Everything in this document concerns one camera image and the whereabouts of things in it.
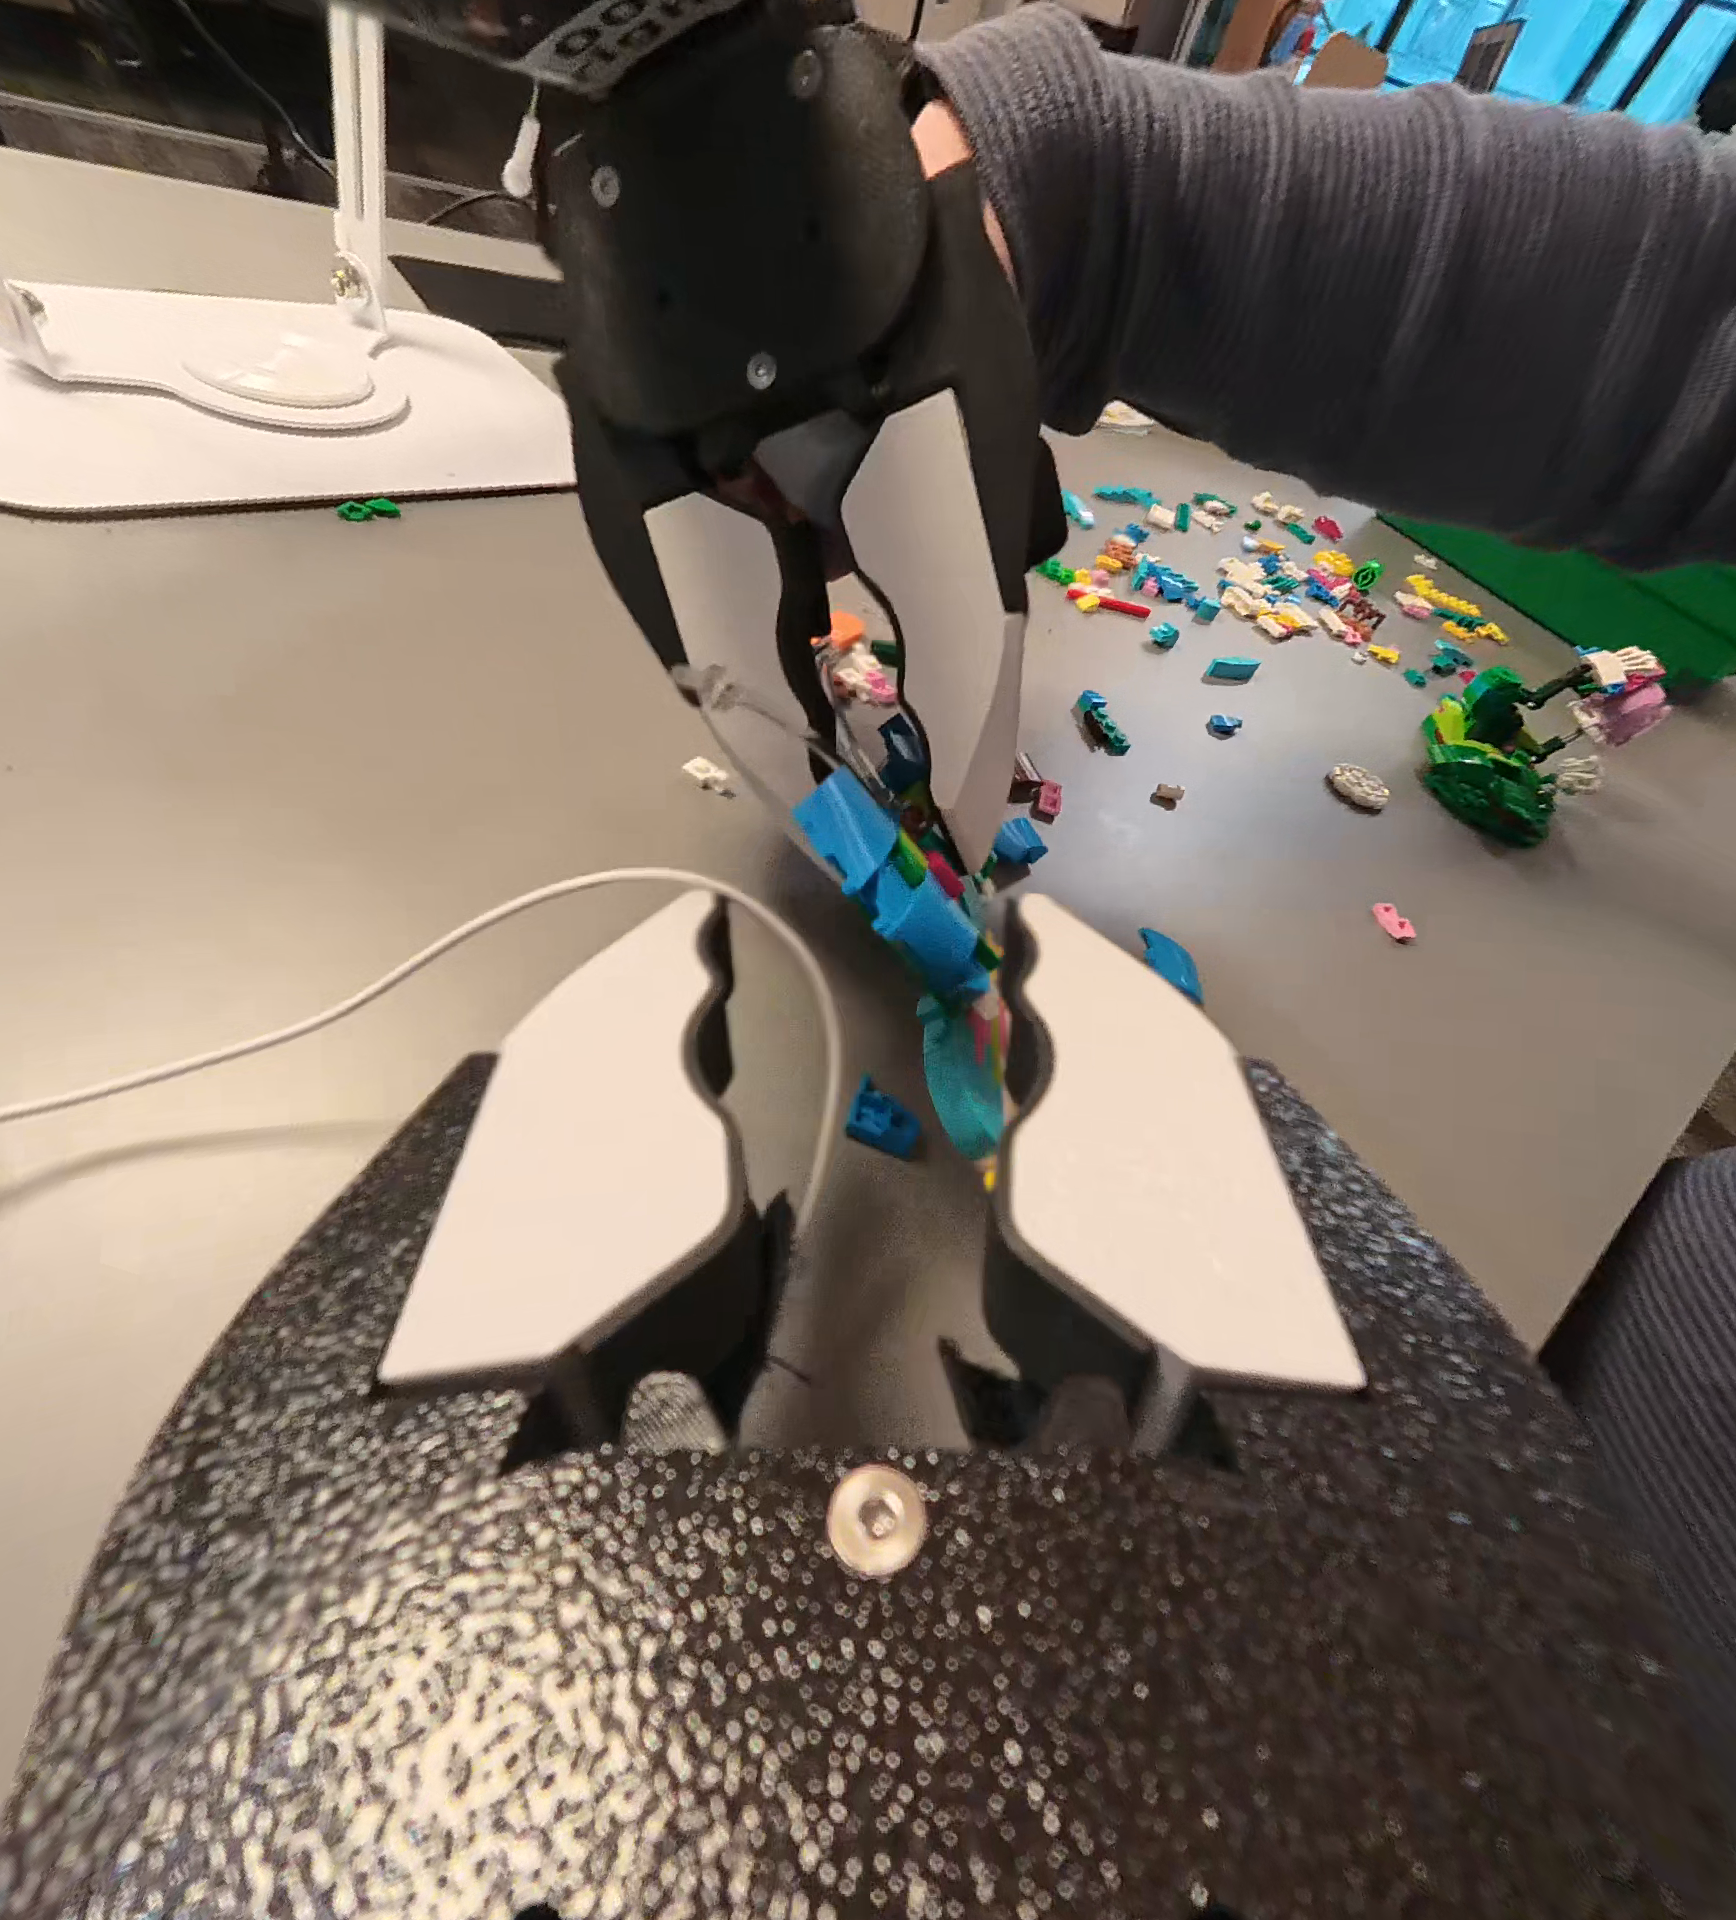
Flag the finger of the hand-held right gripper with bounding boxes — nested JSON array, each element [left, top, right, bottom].
[[839, 389, 1031, 878], [639, 492, 851, 864]]

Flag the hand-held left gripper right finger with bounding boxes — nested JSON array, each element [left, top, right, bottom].
[[943, 891, 1371, 1460]]

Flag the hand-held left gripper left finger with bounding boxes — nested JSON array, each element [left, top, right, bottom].
[[375, 886, 794, 1460]]

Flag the blue lego assembly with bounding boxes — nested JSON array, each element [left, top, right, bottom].
[[669, 608, 1022, 1169]]

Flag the person's right forearm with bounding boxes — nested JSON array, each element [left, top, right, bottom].
[[914, 0, 1736, 582]]

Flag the pile of loose lego pieces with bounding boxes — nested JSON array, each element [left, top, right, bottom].
[[1031, 485, 1509, 689]]

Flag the green lego flower model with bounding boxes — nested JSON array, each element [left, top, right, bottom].
[[1415, 638, 1671, 850]]

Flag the person's right hand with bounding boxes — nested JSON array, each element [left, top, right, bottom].
[[907, 96, 1022, 292]]

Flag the person's grey sweater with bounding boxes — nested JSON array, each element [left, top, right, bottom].
[[1536, 1133, 1736, 1920]]

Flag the stacked green plastic bins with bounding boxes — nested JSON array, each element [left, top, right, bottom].
[[1376, 508, 1736, 699]]

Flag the white cable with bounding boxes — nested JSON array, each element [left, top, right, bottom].
[[0, 864, 841, 1202]]

